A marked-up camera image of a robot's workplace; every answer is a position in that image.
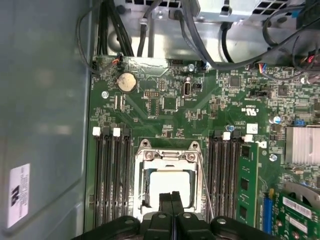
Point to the black grey PC case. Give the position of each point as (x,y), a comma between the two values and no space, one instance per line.
(37,100)

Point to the blue expansion slot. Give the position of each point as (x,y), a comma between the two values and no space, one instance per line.
(267,212)

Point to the white case label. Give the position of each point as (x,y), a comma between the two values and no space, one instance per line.
(18,195)

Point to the green RAM stick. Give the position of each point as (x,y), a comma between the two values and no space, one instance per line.
(247,170)

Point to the silver coin cell battery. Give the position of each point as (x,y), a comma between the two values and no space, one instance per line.
(127,81)

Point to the CPU socket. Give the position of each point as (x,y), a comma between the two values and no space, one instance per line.
(145,146)

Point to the CPU with silver top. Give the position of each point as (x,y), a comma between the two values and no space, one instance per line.
(170,182)

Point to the internal USB port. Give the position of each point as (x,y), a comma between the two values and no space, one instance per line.
(187,88)

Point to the green motherboard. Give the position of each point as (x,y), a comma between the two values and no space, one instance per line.
(140,117)

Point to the graphics card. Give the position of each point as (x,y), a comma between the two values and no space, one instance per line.
(297,207)

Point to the silver finned heatsink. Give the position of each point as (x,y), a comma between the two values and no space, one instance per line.
(302,145)

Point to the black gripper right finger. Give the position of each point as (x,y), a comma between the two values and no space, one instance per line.
(195,230)

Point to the silver motherboard screw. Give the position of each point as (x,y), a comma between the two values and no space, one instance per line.
(190,67)
(105,94)
(273,157)

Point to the white motherboard sticker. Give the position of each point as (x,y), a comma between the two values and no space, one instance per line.
(252,128)

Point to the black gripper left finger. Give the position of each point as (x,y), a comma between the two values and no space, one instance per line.
(160,227)

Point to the metal socket cover frame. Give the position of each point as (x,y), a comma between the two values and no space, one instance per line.
(155,163)

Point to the RAM slot white latch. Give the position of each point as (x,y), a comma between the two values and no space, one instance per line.
(224,175)
(98,180)
(117,180)

